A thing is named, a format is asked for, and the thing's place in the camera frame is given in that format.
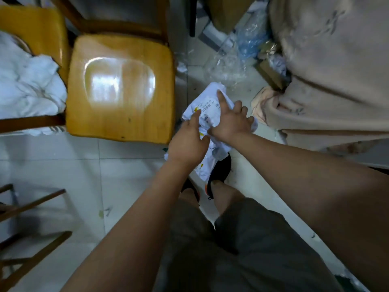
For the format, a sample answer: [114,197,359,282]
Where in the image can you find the person's right hand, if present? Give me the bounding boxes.
[207,90,255,144]

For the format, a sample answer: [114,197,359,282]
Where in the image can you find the person's left hand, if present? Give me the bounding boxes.
[167,110,211,173]

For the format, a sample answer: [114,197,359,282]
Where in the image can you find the white plastic mailer package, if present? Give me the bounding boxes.
[164,82,258,182]

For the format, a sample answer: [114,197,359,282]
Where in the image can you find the person's left forearm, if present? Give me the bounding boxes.
[61,159,198,292]

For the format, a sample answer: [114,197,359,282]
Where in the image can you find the person's right forearm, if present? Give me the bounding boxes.
[229,132,389,292]

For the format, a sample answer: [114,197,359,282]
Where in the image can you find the pink cloth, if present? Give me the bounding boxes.
[251,86,278,125]

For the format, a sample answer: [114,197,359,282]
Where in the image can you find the black shoe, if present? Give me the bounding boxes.
[181,178,201,203]
[205,153,232,200]

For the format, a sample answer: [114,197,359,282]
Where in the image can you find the clear plastic bag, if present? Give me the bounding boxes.
[204,36,247,85]

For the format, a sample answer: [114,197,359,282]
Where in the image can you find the small brown cardboard box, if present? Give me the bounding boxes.
[256,59,287,91]

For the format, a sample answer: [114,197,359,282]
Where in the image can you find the blue plastic bag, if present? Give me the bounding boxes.
[236,7,271,59]

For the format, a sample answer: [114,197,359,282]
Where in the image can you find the wooden chair with yellow seat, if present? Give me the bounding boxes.
[0,4,71,134]
[49,0,177,145]

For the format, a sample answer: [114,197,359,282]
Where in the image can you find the beige blanket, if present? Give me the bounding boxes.
[262,0,389,155]

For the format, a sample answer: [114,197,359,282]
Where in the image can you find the grey shorts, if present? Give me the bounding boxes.
[152,198,344,292]

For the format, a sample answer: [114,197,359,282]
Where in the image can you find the white crumpled cloth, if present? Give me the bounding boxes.
[0,31,67,136]

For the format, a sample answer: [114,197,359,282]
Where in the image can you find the dark wooden chair frame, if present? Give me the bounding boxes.
[0,184,73,292]

